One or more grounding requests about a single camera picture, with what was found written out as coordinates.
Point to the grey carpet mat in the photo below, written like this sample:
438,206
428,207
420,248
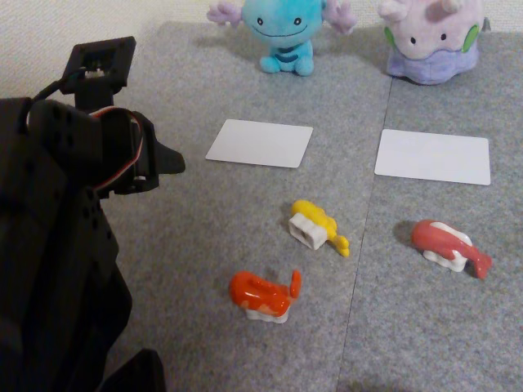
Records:
245,204
429,326

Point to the white rectangular card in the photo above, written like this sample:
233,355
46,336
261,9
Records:
261,143
433,157

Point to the yellow egg sushi toy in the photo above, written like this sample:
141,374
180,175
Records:
312,224

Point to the red tuna sushi toy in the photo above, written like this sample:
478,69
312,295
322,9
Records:
445,243

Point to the purple Goomy plush toy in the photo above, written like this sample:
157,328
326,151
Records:
429,41

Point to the blue Wooper plush toy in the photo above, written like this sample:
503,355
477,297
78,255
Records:
282,28

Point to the orange shrimp sushi toy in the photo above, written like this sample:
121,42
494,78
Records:
261,296

